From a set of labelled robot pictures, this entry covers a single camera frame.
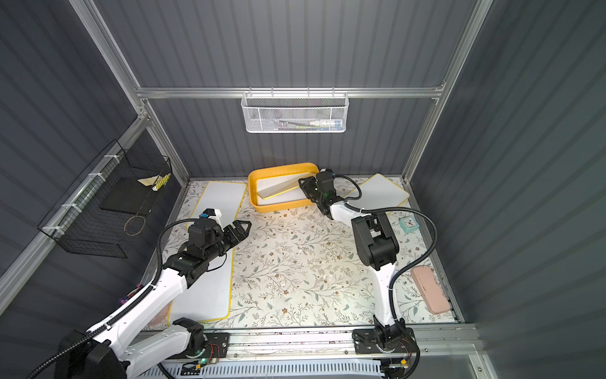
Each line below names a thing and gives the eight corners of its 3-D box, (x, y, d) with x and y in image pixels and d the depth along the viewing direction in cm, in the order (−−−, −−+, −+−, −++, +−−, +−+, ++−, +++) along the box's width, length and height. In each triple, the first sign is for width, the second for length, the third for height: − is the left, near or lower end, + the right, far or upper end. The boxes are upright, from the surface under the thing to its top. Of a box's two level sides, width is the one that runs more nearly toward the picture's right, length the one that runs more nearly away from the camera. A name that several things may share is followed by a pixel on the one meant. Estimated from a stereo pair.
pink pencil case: (432, 315, 81) (436, 313, 78) (409, 270, 91) (412, 267, 89) (449, 311, 82) (453, 308, 79) (425, 267, 92) (428, 264, 90)
